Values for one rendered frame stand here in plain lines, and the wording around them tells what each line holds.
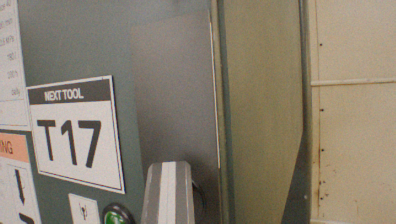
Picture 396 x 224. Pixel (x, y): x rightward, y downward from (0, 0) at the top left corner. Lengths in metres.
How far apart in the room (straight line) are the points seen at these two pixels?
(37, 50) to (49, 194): 0.11
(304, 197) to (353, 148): 0.41
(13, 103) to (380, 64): 1.14
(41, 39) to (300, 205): 0.82
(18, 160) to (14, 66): 0.08
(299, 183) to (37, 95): 0.77
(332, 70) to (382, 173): 0.48
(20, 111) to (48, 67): 0.06
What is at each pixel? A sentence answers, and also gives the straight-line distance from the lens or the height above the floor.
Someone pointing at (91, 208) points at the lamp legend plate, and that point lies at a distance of 0.18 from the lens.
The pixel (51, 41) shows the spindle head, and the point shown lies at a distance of 0.19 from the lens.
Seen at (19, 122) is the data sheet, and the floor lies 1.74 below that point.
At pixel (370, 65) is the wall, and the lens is 1.15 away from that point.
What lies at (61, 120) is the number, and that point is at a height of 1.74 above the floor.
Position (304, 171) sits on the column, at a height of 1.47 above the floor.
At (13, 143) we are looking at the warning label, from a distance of 0.26.
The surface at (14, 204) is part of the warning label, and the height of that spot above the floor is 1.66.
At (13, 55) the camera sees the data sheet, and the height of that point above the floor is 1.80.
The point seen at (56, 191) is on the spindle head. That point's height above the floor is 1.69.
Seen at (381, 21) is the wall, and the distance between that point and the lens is 1.17.
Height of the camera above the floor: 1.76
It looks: 6 degrees down
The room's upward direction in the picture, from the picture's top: 4 degrees counter-clockwise
